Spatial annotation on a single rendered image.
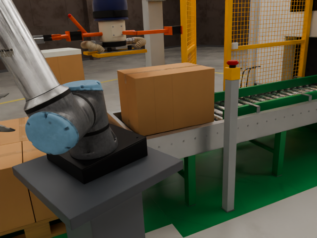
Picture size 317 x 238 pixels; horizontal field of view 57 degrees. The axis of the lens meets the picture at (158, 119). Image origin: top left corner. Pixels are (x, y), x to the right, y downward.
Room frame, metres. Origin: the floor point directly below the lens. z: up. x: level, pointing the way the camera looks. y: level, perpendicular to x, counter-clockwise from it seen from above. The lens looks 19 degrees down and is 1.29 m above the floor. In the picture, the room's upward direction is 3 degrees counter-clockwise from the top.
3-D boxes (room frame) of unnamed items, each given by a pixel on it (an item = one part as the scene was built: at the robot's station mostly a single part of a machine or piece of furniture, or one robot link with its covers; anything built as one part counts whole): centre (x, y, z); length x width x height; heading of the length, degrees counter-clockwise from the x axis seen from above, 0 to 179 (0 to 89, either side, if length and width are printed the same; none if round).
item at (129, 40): (1.96, 0.27, 1.16); 0.34 x 0.25 x 0.06; 119
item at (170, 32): (1.88, -0.12, 1.22); 0.09 x 0.08 x 0.05; 29
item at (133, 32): (1.76, 0.38, 1.22); 0.93 x 0.30 x 0.04; 119
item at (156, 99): (2.11, -0.06, 0.75); 0.60 x 0.40 x 0.40; 113
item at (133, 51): (1.88, 0.22, 1.12); 0.34 x 0.10 x 0.05; 119
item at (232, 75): (1.73, -0.46, 0.50); 0.07 x 0.07 x 1.00; 24
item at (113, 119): (1.95, 0.27, 0.58); 0.70 x 0.03 x 0.06; 24
